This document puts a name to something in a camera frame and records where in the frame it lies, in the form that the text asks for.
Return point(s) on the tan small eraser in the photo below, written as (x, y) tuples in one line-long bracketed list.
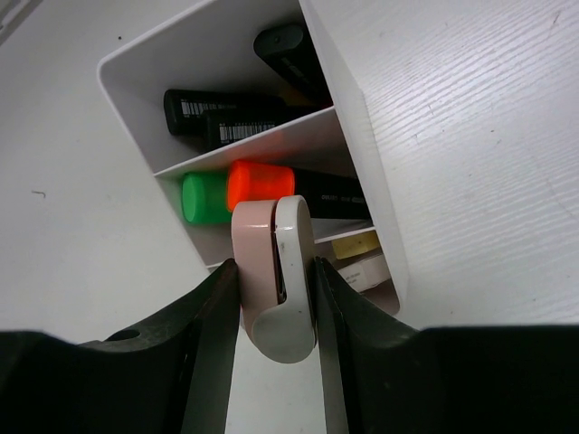
[(355, 245)]

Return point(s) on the aluminium frame rail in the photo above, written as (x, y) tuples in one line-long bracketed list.
[(10, 12)]

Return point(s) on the yellow highlighter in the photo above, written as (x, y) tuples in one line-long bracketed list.
[(289, 51)]

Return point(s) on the orange highlighter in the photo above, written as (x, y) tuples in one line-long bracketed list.
[(327, 196)]

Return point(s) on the pink white eraser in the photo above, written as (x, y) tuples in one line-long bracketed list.
[(273, 247)]

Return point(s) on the white small eraser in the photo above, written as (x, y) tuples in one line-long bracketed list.
[(366, 273)]

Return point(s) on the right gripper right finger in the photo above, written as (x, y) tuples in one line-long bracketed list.
[(369, 361)]

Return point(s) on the white divided paper container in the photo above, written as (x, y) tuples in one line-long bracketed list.
[(209, 47)]

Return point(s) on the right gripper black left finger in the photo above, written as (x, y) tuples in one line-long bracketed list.
[(172, 371)]

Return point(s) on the green highlighter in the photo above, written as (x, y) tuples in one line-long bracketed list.
[(203, 198)]

